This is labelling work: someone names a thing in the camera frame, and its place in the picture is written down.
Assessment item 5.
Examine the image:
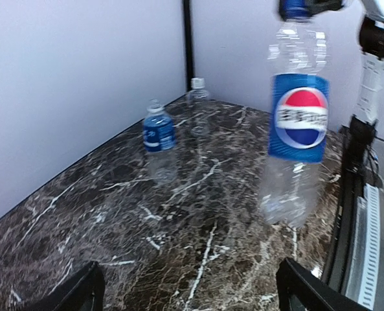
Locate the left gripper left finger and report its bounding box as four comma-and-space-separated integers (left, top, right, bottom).
21, 261, 105, 311

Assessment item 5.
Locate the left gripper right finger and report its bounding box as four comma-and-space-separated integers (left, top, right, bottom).
276, 257, 367, 311

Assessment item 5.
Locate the Pocari Sweat bottle blue label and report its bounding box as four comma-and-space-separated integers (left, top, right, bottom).
142, 98, 179, 185

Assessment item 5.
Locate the Pepsi bottle blue label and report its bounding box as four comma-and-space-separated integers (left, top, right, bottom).
258, 16, 330, 229

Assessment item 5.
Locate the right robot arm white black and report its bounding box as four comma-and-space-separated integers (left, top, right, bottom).
343, 1, 384, 170

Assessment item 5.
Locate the small clear bottle white cap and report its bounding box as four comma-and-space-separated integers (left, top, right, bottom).
186, 77, 210, 137

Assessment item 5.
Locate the grey slotted cable duct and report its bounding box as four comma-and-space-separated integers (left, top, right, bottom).
345, 183, 381, 310

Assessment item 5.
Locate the black table front rail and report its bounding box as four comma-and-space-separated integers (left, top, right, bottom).
321, 126, 378, 294

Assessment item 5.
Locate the black right corner post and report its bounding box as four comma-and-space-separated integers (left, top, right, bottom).
181, 0, 195, 91

